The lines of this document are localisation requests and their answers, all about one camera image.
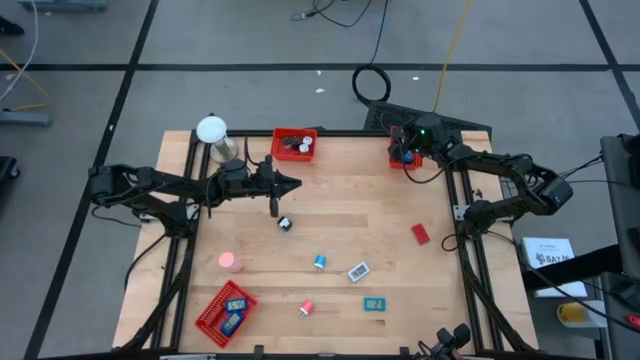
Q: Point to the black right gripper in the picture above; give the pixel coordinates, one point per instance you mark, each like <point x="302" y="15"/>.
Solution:
<point x="400" y="145"/>

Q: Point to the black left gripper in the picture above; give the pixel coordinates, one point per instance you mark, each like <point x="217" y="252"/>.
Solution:
<point x="274" y="207"/>

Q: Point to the black cube charger white label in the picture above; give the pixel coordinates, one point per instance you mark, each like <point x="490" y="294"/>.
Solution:
<point x="281" y="226"/>

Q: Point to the white purple wall charger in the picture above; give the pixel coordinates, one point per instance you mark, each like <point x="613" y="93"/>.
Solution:
<point x="308" y="140"/>

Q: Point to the blue wall charger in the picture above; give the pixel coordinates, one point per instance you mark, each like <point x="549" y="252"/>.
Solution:
<point x="320" y="261"/>

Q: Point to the red digital clock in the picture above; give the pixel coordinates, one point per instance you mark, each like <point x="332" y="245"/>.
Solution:
<point x="420" y="234"/>

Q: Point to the white digital clock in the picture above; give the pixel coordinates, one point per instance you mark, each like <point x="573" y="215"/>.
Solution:
<point x="358" y="272"/>

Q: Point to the blue digital clock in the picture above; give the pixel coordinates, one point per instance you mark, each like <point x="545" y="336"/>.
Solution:
<point x="231" y="324"/>
<point x="236" y="305"/>

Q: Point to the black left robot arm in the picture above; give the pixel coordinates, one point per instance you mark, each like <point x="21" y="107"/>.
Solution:
<point x="160" y="182"/>

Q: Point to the red plastic mesh basket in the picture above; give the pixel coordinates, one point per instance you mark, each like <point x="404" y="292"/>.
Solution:
<point x="406" y="167"/>
<point x="280" y="156"/>
<point x="207" y="322"/>

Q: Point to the black perforated panel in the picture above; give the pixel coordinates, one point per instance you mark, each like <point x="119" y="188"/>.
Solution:
<point x="385" y="117"/>

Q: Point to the white mushroom table lamp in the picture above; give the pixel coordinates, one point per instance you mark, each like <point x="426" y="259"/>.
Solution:
<point x="212" y="130"/>

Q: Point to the pink hourglass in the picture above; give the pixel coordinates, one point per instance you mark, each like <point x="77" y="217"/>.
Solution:
<point x="227" y="260"/>

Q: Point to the teal digital clock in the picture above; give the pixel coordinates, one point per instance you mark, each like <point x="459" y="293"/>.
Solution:
<point x="374" y="304"/>

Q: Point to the white cardboard box with logo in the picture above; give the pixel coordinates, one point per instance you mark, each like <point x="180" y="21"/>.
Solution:
<point x="545" y="250"/>

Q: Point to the black device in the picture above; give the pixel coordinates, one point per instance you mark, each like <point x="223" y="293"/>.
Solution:
<point x="460" y="334"/>

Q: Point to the black bar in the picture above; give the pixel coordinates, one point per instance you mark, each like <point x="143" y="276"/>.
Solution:
<point x="575" y="267"/>

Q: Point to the grey equipment cart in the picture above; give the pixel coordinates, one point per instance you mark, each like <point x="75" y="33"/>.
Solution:
<point x="625" y="210"/>

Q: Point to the yellow tape roll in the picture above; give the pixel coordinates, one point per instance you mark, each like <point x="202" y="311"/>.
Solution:
<point x="572" y="312"/>

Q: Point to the grey stand foot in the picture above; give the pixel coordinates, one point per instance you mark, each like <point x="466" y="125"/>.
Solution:
<point x="25" y="118"/>
<point x="65" y="5"/>

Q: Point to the black object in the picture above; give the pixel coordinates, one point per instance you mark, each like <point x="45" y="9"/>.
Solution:
<point x="7" y="167"/>

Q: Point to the small red object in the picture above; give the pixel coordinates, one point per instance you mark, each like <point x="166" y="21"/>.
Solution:
<point x="634" y="321"/>

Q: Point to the person's shoe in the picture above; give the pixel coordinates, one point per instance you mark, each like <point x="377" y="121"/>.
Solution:
<point x="10" y="26"/>

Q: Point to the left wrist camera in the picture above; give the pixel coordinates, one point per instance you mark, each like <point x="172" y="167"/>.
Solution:
<point x="262" y="176"/>

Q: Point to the black wall charger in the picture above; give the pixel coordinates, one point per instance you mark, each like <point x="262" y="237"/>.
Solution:
<point x="289" y="142"/>

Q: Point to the black aluminium table frame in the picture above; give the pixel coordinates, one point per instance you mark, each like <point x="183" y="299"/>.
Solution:
<point x="340" y="133"/>

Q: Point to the pink wall charger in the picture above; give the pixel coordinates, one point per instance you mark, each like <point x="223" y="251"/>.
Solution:
<point x="307" y="306"/>

